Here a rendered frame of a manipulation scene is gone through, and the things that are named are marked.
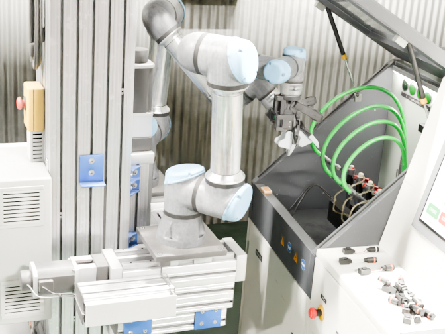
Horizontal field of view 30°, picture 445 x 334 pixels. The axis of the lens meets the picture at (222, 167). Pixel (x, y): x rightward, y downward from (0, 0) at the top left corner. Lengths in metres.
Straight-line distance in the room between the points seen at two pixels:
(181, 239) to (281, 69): 0.60
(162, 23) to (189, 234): 0.73
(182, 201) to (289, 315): 0.75
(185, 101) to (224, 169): 2.62
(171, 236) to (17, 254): 0.46
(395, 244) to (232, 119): 0.74
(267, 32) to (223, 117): 2.78
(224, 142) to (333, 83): 3.05
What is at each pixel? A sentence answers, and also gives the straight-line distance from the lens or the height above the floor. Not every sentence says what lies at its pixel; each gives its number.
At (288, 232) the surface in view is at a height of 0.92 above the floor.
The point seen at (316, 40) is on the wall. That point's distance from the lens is 5.19.
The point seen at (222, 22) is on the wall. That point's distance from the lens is 4.91.
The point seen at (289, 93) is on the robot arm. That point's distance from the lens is 2.70.
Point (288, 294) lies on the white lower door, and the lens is 2.98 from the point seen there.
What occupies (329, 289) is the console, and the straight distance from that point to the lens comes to 2.63.
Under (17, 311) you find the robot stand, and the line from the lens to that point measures 2.62.
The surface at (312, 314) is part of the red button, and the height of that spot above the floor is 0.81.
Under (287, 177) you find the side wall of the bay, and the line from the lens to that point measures 3.32.
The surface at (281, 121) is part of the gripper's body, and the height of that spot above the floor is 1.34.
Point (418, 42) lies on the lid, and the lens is 2.60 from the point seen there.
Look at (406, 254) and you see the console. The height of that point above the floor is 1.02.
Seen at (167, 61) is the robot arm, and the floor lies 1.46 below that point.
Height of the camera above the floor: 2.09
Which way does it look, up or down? 19 degrees down
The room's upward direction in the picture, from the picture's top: 4 degrees clockwise
